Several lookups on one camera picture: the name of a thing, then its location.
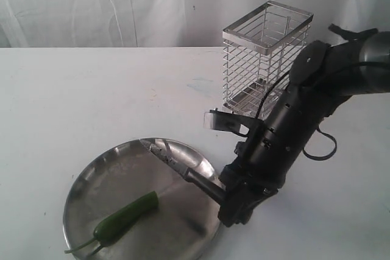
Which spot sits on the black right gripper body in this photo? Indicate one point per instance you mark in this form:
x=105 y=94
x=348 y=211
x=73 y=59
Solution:
x=268 y=153

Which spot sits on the black handled knife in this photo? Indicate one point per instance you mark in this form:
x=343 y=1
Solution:
x=165 y=155

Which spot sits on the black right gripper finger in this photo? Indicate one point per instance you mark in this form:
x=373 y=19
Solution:
x=231 y=176
x=237 y=208

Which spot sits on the white backdrop curtain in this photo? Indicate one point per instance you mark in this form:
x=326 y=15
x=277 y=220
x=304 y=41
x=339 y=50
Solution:
x=161 y=23

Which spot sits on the round steel plate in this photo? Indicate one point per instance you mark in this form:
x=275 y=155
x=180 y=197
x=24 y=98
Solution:
x=183 y=226

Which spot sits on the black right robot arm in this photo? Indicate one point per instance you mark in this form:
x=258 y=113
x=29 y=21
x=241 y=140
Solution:
x=321 y=78

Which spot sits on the dark green object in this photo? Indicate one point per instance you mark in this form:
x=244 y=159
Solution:
x=109 y=229

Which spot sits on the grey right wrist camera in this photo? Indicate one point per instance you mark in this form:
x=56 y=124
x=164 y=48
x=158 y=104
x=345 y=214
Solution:
x=229 y=122

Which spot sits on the steel wire utensil basket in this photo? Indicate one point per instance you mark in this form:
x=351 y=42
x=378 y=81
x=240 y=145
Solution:
x=259 y=49

